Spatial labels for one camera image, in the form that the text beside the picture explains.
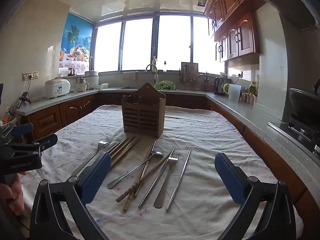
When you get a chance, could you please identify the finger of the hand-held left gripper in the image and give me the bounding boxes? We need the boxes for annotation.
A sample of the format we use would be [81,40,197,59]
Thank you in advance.
[4,134,58,155]
[0,123,34,140]

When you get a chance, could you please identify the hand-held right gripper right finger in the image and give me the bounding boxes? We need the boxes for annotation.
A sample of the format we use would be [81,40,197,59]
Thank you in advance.
[214,152,297,240]

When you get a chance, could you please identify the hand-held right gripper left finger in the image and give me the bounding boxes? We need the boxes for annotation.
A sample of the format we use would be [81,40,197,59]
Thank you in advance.
[29,151,112,240]

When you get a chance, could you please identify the steel spoon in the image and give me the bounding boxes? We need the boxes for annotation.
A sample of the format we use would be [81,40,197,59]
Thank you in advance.
[107,150,164,189]

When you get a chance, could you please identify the steel fork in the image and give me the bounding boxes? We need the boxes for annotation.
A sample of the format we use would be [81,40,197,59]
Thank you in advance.
[71,140,112,177]
[154,154,179,209]

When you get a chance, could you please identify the wooden chopstick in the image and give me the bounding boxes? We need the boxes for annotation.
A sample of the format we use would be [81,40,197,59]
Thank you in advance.
[116,157,165,203]
[110,137,129,157]
[111,137,142,169]
[122,172,147,213]
[111,136,137,162]

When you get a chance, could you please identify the steel chopstick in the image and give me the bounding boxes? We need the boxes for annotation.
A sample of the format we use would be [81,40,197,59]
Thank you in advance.
[134,140,157,197]
[138,146,176,209]
[165,148,192,212]
[107,141,121,153]

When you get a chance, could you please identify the wooden utensil holder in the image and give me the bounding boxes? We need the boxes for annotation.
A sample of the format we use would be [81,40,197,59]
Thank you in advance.
[121,82,167,139]

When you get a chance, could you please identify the person's left hand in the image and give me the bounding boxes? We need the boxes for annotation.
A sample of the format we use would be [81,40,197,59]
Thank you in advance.
[0,171,27,207]

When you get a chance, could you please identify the wooden base cabinets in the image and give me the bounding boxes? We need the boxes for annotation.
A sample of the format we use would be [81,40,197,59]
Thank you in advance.
[16,91,320,230]

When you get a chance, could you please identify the small black tripod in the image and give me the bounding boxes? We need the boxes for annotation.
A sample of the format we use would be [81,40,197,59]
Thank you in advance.
[16,92,32,109]

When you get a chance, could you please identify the floral white tablecloth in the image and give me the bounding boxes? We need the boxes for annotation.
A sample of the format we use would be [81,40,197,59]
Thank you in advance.
[19,104,304,240]

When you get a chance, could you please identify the white rice cooker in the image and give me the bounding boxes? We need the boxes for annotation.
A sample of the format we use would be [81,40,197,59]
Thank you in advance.
[44,78,72,99]

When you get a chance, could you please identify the grey kitchen countertop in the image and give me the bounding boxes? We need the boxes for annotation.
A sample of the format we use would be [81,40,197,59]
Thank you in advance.
[16,86,320,180]

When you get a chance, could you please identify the large white electric pot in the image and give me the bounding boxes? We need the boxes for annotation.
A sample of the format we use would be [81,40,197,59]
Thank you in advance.
[84,69,100,89]

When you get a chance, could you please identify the row of spice jars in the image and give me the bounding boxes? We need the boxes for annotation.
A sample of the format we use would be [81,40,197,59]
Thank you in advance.
[240,92,258,105]

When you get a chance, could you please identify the gas stove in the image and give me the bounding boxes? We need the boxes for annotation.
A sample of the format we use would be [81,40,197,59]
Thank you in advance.
[269,114,320,153]

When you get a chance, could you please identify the white plastic pitcher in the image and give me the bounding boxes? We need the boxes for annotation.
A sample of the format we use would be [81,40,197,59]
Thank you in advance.
[229,84,242,102]

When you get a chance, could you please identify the steel electric kettle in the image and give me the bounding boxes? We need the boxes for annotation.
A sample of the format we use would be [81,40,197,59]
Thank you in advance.
[214,77,225,96]

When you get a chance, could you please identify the hanging kitchen scissors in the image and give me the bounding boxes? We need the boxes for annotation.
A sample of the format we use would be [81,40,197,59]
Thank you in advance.
[201,72,210,92]

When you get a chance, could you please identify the black wok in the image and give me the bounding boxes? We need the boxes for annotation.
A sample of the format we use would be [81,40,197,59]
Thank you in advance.
[289,79,320,128]

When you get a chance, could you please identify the green colander with vegetables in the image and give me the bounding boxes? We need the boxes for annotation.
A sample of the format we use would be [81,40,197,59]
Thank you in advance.
[154,80,177,90]

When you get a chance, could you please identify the wooden knife rack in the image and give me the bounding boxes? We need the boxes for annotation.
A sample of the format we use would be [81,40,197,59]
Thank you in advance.
[180,62,200,90]

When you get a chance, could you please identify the chrome sink faucet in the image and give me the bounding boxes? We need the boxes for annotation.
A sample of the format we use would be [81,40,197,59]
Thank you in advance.
[145,64,158,84]

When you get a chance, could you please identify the kitchen window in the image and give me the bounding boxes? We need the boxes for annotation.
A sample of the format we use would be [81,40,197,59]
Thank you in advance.
[92,12,225,74]

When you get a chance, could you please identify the wooden upper cabinets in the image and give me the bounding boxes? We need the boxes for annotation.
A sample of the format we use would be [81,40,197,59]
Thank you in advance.
[204,0,265,63]

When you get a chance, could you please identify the steel range hood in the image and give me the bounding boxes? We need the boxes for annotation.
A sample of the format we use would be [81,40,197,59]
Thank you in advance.
[247,0,320,32]

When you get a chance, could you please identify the black power cable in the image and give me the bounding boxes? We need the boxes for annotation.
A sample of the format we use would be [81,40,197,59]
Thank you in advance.
[24,79,34,98]

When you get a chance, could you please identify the wide wall outlet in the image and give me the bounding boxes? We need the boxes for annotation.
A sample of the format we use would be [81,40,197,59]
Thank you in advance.
[22,71,40,81]

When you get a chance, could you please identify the tropical fruit wall poster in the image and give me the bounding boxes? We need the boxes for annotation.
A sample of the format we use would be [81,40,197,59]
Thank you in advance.
[59,14,97,68]

